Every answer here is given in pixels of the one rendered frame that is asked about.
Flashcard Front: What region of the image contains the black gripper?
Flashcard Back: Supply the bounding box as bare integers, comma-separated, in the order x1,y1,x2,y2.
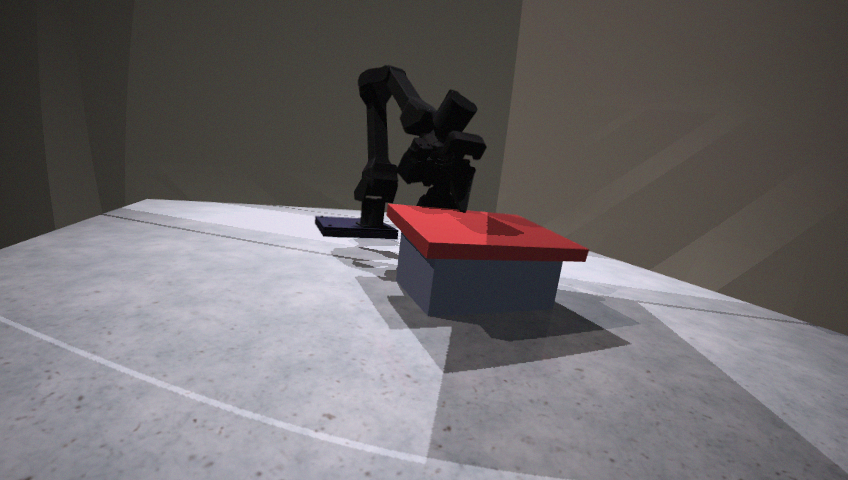
416,131,487,212

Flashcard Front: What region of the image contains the red slab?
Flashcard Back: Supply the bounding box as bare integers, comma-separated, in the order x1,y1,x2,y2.
386,204,589,262

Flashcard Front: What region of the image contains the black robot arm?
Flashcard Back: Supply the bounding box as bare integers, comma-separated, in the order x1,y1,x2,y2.
354,65,477,229

